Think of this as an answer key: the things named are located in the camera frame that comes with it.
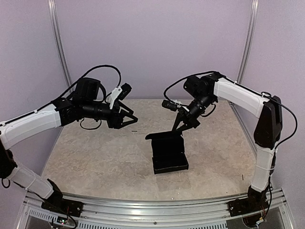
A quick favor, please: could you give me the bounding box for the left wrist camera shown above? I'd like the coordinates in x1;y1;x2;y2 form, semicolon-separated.
106;83;132;110

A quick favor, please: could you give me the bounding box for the vertical aluminium post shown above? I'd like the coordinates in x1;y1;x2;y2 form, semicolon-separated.
47;0;72;87
237;0;259;83

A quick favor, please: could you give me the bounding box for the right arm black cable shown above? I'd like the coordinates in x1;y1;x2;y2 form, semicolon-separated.
163;70;220;101

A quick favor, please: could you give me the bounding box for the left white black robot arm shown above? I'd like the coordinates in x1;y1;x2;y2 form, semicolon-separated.
0;78;138;212

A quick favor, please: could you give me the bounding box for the small circuit board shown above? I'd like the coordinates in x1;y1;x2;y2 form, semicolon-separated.
50;216;70;226

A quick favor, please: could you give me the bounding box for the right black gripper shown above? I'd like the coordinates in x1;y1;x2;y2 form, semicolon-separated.
172;93;215;133

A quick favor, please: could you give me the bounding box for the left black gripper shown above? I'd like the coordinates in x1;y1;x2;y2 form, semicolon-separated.
82;100;139;129

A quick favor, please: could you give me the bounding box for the right vertical aluminium post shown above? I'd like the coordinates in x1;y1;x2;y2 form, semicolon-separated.
237;0;259;83

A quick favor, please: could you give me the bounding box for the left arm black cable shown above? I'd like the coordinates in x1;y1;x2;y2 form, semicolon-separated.
66;64;122;96

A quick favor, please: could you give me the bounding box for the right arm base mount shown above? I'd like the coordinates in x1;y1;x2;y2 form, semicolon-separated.
227;187;269;217

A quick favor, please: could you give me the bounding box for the left vertical aluminium post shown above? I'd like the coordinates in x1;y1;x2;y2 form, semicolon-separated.
47;0;72;87

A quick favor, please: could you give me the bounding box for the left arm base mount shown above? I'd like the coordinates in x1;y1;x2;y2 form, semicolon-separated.
41;179;83;217

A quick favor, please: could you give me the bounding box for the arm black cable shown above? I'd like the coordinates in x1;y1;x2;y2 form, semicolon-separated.
66;64;122;96
163;70;220;101

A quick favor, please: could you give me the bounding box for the front aluminium frame rail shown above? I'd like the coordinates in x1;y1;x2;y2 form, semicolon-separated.
13;189;296;229

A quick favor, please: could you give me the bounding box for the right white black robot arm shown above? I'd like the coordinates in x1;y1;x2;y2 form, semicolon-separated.
166;71;289;212

